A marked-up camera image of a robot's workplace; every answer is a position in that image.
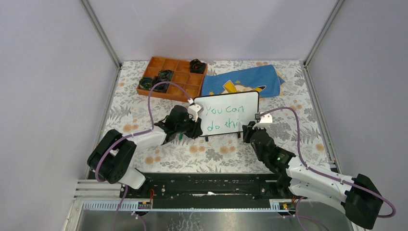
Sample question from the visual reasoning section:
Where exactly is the right aluminium frame post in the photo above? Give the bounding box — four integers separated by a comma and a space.
303, 0, 345, 66

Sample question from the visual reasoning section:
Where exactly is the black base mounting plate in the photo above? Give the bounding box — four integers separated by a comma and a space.
119, 173, 299, 210

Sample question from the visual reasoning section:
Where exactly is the black coiled cable front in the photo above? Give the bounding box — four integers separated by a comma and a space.
152, 77, 170, 93

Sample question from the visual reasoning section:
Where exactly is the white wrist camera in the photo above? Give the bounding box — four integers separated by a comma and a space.
253, 113, 273, 129
187, 98, 204, 122

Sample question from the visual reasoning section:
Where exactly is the black coiled cable middle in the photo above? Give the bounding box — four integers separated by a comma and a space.
158, 69, 174, 81

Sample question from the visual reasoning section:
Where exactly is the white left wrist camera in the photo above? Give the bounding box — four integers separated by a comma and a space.
187, 98, 204, 122

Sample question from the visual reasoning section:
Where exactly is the slotted cable duct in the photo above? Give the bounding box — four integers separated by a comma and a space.
76, 180, 297, 213

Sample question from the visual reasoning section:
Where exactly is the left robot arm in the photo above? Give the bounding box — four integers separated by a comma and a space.
87, 103, 203, 198

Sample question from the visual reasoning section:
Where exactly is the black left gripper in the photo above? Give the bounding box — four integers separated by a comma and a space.
176, 113, 203, 140

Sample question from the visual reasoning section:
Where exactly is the black coiled cable far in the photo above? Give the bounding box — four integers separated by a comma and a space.
190, 59, 207, 75

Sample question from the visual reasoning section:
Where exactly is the left aluminium frame post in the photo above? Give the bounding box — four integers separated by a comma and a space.
79, 0, 122, 69

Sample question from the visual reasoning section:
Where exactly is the aluminium frame post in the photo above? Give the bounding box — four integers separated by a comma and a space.
79, 0, 122, 69
303, 0, 345, 66

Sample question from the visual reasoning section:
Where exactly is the black framed whiteboard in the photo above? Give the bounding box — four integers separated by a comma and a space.
194, 91, 259, 137

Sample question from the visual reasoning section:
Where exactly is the black coiled cable left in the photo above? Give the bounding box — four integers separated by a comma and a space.
139, 77, 153, 91

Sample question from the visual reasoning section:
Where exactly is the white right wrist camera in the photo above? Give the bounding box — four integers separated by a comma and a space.
253, 113, 273, 129

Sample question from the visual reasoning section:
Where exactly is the black coiled cable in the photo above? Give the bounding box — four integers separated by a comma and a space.
158, 69, 174, 81
139, 77, 153, 91
152, 77, 170, 93
190, 59, 207, 75

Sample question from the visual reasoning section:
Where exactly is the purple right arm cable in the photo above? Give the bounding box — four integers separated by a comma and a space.
259, 106, 397, 218

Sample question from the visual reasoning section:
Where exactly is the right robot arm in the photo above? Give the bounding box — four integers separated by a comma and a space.
242, 121, 383, 230

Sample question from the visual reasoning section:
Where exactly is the blue cartoon cloth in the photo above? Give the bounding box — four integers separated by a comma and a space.
201, 64, 285, 98

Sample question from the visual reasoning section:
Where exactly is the wooden compartment tray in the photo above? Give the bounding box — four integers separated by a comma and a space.
137, 56, 208, 102

